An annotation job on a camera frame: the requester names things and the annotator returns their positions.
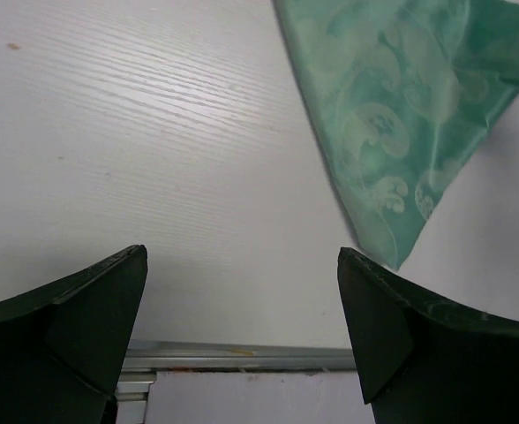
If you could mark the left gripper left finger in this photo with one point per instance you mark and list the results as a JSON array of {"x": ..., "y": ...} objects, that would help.
[{"x": 62, "y": 345}]

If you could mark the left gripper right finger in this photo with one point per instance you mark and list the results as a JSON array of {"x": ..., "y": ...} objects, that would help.
[{"x": 423, "y": 358}]

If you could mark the green satin patterned cloth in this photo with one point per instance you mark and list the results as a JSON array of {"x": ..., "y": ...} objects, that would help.
[{"x": 400, "y": 94}]

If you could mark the aluminium table edge rail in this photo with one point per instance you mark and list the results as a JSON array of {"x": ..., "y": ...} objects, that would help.
[{"x": 145, "y": 359}]

